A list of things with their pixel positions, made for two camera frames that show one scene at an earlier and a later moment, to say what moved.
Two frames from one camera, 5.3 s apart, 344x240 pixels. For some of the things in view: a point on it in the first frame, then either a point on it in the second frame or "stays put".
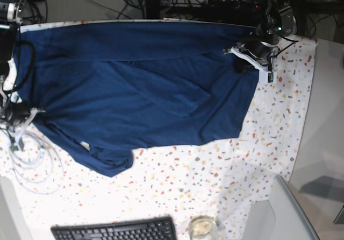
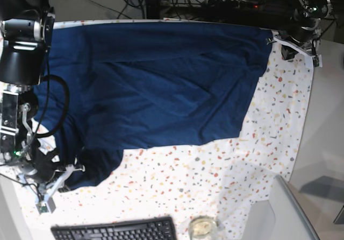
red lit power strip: [231, 3] stays put
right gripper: [258, 45] -> [300, 34]
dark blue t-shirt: [103, 89] stays put
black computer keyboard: [162, 228] stays put
